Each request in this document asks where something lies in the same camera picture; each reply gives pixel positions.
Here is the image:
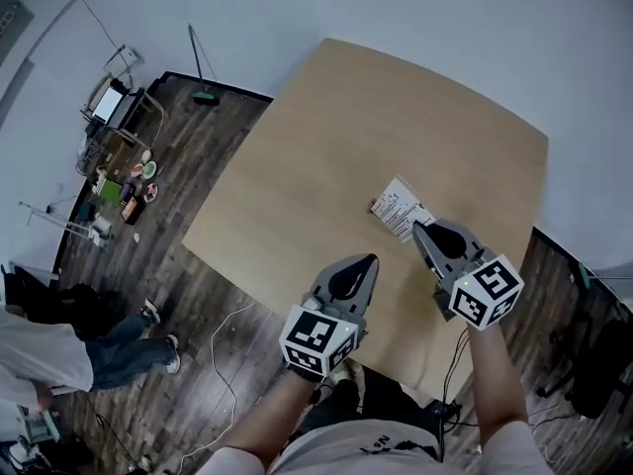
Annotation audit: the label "broom with green head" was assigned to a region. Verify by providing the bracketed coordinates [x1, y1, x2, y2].
[186, 23, 222, 107]

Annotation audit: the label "person's left forearm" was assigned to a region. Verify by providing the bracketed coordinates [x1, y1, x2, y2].
[211, 363, 328, 470]

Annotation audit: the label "black cable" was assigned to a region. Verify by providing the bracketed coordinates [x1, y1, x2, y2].
[441, 328, 471, 418]

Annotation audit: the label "person's right forearm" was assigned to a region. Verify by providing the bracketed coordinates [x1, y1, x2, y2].
[466, 323, 531, 445]

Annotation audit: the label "orange box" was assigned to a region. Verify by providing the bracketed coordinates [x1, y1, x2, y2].
[120, 197, 145, 226]

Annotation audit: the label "metal tripod stand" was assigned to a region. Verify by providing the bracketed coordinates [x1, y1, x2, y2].
[18, 199, 103, 239]

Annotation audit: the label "open laptop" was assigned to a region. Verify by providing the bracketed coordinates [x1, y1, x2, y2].
[90, 86, 126, 123]

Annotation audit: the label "white floor cable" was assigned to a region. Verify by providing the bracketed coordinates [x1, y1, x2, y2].
[176, 301, 259, 470]

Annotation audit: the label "person's black trousers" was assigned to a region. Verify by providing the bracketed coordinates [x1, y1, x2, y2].
[295, 377, 442, 447]

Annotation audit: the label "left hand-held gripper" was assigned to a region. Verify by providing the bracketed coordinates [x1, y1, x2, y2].
[279, 253, 381, 383]

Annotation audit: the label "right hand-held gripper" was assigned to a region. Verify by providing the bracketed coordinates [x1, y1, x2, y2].
[411, 218, 525, 332]

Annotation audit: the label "person's white t-shirt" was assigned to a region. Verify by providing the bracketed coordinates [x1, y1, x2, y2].
[195, 419, 550, 475]

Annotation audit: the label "black office chair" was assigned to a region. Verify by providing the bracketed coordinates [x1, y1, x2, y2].
[536, 309, 633, 421]

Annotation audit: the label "green box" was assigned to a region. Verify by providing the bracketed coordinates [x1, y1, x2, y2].
[97, 179, 124, 203]

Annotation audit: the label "white printed card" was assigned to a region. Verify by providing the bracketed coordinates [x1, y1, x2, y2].
[370, 175, 437, 245]

